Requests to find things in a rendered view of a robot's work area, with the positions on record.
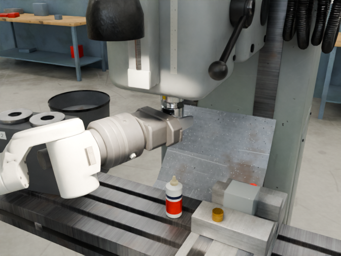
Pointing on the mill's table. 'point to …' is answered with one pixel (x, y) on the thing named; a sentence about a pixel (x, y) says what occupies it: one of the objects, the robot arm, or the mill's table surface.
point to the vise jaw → (233, 228)
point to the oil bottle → (173, 198)
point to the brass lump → (217, 215)
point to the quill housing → (182, 49)
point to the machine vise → (277, 209)
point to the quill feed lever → (237, 7)
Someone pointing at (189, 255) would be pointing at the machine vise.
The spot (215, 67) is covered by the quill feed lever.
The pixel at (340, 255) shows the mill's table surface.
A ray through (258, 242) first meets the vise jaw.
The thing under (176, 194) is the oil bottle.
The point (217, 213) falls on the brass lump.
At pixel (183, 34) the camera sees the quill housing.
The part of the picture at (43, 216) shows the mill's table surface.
